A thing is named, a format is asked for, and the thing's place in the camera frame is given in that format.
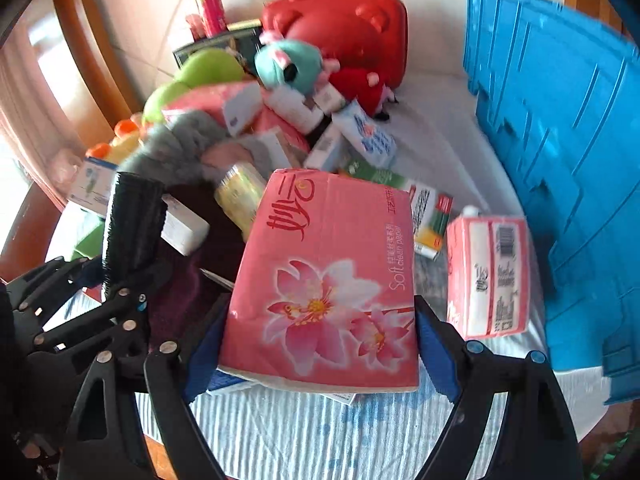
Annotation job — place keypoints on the white orange green medicine box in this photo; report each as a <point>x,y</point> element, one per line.
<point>430,220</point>

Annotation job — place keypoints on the yellow and pink canister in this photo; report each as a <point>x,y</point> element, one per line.
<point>210,0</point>

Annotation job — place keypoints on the light blue tablecloth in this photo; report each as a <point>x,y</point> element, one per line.
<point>325,430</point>

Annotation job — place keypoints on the white blue red packet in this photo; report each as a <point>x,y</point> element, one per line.
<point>367,135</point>

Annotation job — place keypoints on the white and blue medicine box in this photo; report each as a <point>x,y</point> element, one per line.
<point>92,185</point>

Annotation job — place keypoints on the pink tissue pack with barcode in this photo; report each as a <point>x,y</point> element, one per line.
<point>487,275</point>

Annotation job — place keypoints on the white soap box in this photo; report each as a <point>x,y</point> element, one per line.
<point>182,225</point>

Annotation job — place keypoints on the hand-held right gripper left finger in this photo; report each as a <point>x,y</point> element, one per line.
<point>205,355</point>

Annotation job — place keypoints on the yellow packet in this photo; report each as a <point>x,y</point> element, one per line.
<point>242,200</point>

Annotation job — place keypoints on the orange and yellow duck toy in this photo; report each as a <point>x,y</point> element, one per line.
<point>117,142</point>

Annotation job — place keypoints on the grey plush toy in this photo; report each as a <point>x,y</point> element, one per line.
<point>170,155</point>

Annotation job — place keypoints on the pink tissue pack white label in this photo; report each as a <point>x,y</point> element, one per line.
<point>210,105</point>

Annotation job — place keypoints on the pink curtain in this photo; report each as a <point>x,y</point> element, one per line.
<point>35,110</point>

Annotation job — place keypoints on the black gift box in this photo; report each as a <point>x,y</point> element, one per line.
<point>220,45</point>

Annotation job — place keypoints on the red plush toy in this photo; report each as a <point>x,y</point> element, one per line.
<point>357,90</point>

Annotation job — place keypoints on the black bristle brush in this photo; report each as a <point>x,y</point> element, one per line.
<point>132,225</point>

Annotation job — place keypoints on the white slim box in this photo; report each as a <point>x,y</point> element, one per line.
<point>325,147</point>

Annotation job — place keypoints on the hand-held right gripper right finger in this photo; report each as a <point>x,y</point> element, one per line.
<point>435,355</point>

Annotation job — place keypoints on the red hard-shell suitcase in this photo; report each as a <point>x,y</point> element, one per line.
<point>350,25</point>

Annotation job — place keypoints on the green plush toy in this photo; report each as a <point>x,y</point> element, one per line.
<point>200,72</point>

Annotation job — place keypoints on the blue plastic crate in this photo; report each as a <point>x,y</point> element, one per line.
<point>565,160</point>

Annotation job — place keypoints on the white bottle box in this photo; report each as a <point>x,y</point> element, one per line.
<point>295,110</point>

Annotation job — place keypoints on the small pink tissue box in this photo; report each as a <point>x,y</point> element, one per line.
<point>196,27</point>

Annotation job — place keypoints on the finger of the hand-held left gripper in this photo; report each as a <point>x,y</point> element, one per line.
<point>50,277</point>
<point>100,320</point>

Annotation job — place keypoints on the maroon cloth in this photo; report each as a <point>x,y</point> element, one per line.
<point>200,260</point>

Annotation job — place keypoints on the floral pink tissue pack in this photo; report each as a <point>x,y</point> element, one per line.
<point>325,285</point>

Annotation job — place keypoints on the teal plush toy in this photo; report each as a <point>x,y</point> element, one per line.
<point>287,62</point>

